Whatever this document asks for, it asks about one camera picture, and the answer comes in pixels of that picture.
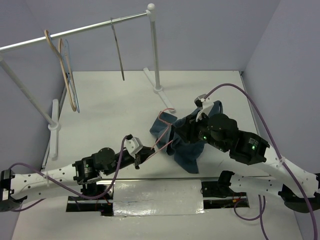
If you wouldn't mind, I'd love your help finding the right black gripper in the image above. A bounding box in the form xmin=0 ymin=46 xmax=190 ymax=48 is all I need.
xmin=173 ymin=108 xmax=228 ymax=152

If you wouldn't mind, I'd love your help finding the blue t shirt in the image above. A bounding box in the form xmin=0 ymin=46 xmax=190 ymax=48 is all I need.
xmin=149 ymin=99 xmax=225 ymax=175

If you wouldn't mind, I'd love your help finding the pink wire hanger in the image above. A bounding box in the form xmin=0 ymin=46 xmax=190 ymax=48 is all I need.
xmin=147 ymin=107 xmax=177 ymax=161

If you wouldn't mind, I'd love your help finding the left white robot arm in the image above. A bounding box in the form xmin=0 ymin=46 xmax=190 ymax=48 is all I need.
xmin=0 ymin=146 xmax=155 ymax=212

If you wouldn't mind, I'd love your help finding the wooden hanger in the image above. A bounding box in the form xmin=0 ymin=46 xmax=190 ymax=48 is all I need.
xmin=44 ymin=29 xmax=77 ymax=112

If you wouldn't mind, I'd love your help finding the grey plastic hanger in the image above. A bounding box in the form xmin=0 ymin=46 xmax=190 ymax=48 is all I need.
xmin=110 ymin=17 xmax=125 ymax=81

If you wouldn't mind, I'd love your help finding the white clothes rack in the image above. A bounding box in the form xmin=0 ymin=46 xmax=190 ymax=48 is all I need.
xmin=0 ymin=3 xmax=175 ymax=162

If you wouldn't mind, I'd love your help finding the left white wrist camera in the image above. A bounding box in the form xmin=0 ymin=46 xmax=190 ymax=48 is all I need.
xmin=124 ymin=134 xmax=143 ymax=158

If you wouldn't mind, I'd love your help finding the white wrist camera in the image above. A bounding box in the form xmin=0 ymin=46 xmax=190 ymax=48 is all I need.
xmin=124 ymin=134 xmax=143 ymax=158
xmin=194 ymin=94 xmax=214 ymax=122

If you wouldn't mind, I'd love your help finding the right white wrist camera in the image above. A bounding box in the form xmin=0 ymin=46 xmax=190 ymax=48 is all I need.
xmin=194 ymin=94 xmax=214 ymax=122

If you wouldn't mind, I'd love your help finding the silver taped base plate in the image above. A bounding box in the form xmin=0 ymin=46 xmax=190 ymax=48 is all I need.
xmin=66 ymin=179 xmax=249 ymax=217

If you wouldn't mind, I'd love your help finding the blue wire hanger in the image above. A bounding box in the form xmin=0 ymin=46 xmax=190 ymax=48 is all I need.
xmin=47 ymin=34 xmax=81 ymax=113

